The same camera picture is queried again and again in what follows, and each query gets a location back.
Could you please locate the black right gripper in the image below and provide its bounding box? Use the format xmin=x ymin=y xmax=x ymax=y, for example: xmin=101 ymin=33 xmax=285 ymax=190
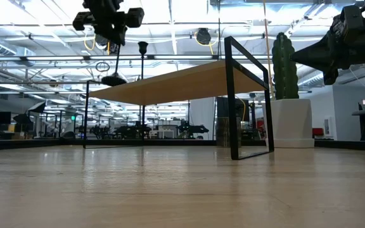
xmin=291 ymin=17 xmax=365 ymax=85

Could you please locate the black ceiling cord reel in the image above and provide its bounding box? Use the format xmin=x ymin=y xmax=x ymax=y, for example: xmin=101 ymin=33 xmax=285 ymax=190
xmin=196 ymin=27 xmax=212 ymax=46
xmin=94 ymin=33 xmax=109 ymax=48

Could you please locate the white hexagonal plant pot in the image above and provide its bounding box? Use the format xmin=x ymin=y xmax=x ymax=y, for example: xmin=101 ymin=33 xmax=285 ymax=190
xmin=264 ymin=98 xmax=316 ymax=149

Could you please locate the wooden shelf riser, black frame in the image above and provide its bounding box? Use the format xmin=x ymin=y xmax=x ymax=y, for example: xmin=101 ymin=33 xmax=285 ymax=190
xmin=82 ymin=35 xmax=275 ymax=161

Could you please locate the black candlestick holder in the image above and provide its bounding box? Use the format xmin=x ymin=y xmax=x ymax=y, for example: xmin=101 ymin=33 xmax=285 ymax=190
xmin=136 ymin=41 xmax=150 ymax=80
xmin=101 ymin=42 xmax=129 ymax=87

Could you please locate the black aluminium table frame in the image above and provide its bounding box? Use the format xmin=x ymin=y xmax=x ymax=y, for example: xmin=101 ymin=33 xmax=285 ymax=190
xmin=0 ymin=138 xmax=365 ymax=152

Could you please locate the black studio light shade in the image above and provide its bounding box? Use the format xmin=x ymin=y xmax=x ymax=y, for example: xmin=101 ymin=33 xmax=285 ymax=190
xmin=27 ymin=100 xmax=47 ymax=114
xmin=13 ymin=113 xmax=34 ymax=125

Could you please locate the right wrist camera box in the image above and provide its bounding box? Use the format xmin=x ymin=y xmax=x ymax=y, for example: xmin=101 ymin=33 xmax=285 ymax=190
xmin=340 ymin=3 xmax=364 ymax=32

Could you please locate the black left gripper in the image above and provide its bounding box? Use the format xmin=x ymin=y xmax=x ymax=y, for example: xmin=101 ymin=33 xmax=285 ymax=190
xmin=72 ymin=6 xmax=146 ymax=46

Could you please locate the green cactus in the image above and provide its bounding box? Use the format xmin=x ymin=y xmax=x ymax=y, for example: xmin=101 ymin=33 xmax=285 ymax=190
xmin=271 ymin=31 xmax=300 ymax=100

